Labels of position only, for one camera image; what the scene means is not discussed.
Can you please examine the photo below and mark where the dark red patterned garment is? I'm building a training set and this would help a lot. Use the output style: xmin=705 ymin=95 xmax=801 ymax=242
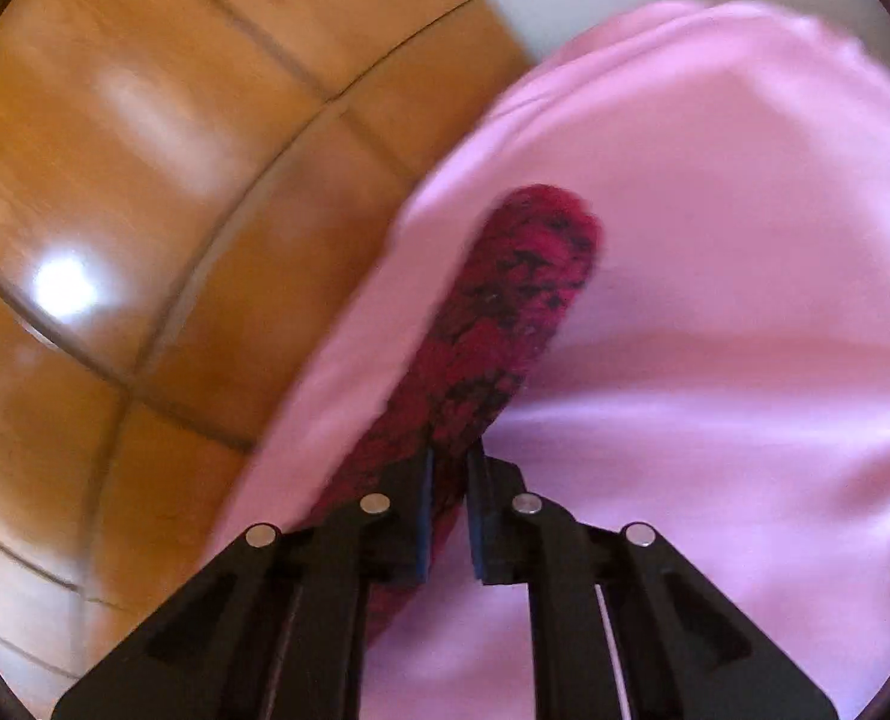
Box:
xmin=302 ymin=184 xmax=605 ymax=646

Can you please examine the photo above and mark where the wooden panelled headboard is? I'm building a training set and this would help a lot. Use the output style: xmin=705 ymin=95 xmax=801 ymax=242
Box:
xmin=0 ymin=0 xmax=528 ymax=718

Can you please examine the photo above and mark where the pink quilted bedspread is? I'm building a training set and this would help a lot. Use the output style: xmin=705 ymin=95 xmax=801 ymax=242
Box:
xmin=209 ymin=0 xmax=890 ymax=718

